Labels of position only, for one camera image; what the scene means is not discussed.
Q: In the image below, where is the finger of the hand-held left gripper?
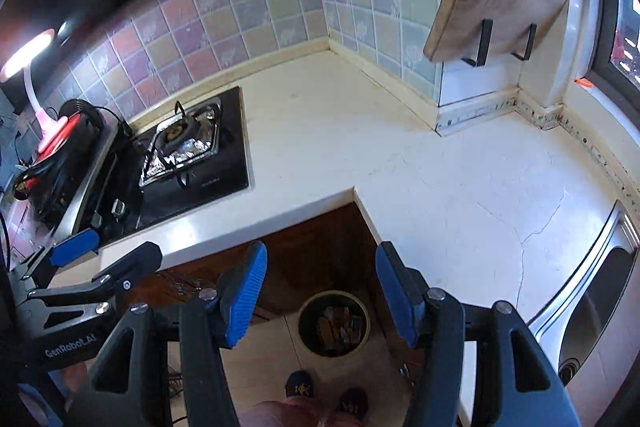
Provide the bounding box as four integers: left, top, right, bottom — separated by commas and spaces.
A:
27, 242, 163, 309
20, 228, 100, 283

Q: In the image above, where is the black power cable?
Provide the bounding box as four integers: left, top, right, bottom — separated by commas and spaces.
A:
97, 106, 135, 138

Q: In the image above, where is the beige waste bin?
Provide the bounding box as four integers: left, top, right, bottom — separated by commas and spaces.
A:
297, 291, 372, 359

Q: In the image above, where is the black gas burner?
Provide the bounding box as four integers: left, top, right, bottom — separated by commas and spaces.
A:
160, 124, 194, 152

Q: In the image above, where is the aluminium foil burner liner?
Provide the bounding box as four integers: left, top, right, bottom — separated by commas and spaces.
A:
139, 103, 222, 188

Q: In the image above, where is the person's right shoe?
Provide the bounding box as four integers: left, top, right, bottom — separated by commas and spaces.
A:
337, 388, 370, 416

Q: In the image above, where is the black pan support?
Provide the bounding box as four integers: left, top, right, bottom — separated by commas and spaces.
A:
145, 101, 222, 188

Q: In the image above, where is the dark window frame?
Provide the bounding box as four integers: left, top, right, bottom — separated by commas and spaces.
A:
590, 0, 640, 94

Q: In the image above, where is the person's left shoe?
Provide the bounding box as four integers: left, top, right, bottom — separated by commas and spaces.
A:
284, 370, 315, 401

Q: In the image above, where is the person's leg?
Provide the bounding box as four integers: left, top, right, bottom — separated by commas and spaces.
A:
238, 396, 351, 427

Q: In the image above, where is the person's shoe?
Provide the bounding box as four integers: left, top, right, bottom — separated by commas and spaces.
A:
337, 388, 370, 416
284, 370, 315, 401

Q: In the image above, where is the black cutting board rack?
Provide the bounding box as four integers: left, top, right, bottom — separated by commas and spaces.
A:
461, 19, 539, 68

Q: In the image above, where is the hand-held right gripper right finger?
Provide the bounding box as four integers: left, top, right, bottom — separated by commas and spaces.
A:
375, 242, 583, 427

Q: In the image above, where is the pink desk lamp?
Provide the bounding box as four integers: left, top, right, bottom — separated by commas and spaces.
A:
0, 28, 76, 155

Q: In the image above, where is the person's left forearm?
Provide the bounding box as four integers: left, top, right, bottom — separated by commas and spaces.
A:
15, 361, 92, 414

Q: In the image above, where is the stainless steel sink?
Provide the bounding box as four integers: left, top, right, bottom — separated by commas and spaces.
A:
527, 199, 640, 389

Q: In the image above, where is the black cable bundle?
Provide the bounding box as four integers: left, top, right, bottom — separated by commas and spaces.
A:
12, 151, 77, 219

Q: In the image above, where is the black glass gas stove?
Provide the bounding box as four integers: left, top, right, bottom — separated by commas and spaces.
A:
90, 86, 251, 253

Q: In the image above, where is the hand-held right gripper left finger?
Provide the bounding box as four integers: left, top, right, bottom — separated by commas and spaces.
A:
65, 241, 268, 427

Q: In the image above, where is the brown wooden cabinet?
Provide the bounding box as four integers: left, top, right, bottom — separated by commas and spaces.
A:
125, 202, 403, 324

